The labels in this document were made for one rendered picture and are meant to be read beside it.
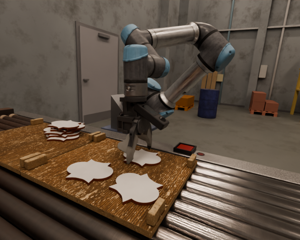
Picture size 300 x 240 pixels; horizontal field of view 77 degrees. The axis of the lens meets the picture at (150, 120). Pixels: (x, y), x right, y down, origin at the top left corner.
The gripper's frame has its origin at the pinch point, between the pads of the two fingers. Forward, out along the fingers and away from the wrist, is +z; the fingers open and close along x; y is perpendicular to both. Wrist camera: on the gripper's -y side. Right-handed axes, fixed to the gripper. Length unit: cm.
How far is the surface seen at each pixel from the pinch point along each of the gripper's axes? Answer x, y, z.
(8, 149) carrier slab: 19.6, 41.6, -1.3
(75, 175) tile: 20.1, 8.5, -0.4
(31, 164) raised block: 23.3, 22.2, -1.9
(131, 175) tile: 12.1, -3.9, 0.2
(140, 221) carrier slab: 24.2, -13.8, 1.6
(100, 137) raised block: -4.9, 22.3, -1.8
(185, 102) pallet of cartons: -607, 169, 54
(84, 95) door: -252, 292, 9
